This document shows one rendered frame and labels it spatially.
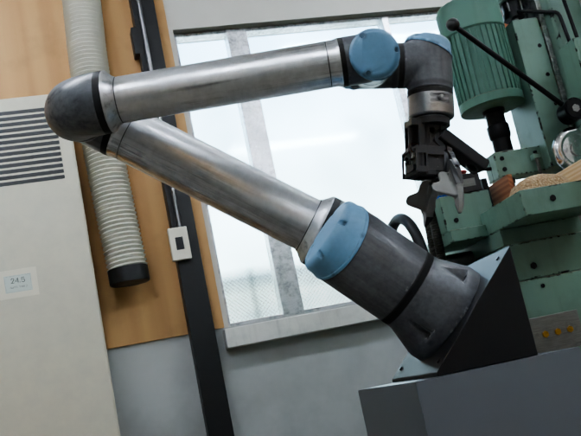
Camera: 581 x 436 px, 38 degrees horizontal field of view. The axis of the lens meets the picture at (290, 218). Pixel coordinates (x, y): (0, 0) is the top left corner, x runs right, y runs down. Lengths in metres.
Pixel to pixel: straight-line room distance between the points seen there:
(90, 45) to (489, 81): 1.73
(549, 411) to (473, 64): 1.14
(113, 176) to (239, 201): 1.65
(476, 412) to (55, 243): 2.00
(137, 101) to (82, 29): 1.95
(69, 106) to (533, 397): 0.94
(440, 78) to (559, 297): 0.66
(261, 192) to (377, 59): 0.35
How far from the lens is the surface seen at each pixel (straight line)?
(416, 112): 1.64
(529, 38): 2.42
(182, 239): 3.29
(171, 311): 3.34
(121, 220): 3.21
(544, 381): 1.45
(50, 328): 3.03
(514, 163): 2.31
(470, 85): 2.31
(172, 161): 1.65
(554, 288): 2.06
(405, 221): 2.10
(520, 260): 2.04
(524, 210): 1.93
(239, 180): 1.64
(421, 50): 1.67
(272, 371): 3.39
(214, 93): 1.52
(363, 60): 1.51
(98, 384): 3.01
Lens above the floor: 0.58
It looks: 11 degrees up
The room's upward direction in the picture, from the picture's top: 12 degrees counter-clockwise
